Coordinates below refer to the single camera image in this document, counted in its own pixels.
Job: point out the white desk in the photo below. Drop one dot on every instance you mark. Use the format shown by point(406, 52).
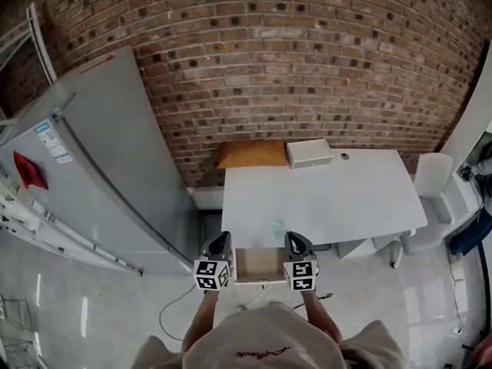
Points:
point(326, 198)

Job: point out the white rectangular box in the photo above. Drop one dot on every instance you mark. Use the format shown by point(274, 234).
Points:
point(309, 154)

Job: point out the beige cap with red embroidery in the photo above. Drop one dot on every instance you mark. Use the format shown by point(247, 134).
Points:
point(265, 336)

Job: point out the blue and white label sticker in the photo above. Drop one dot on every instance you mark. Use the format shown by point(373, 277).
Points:
point(52, 141)

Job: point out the white drawer with wooden inside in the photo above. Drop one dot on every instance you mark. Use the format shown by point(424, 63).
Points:
point(257, 263)

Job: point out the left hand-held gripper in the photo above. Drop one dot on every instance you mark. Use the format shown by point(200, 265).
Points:
point(211, 275)

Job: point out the white metal shelf rack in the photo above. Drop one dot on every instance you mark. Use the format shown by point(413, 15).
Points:
point(38, 221)

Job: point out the person's right forearm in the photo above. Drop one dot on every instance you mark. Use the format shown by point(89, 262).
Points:
point(321, 317)

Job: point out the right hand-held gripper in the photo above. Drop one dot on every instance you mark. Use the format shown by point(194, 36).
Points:
point(301, 275)

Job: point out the white office chair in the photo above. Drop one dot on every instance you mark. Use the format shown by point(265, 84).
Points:
point(432, 179)

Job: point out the orange pillow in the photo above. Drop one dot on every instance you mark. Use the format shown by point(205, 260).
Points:
point(251, 154)

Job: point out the person's left forearm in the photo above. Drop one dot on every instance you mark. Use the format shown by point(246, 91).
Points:
point(200, 321)

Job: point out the grey refrigerator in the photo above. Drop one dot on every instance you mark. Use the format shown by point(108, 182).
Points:
point(115, 160)

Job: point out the red diamond sticker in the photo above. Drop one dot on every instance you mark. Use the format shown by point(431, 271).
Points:
point(28, 169)

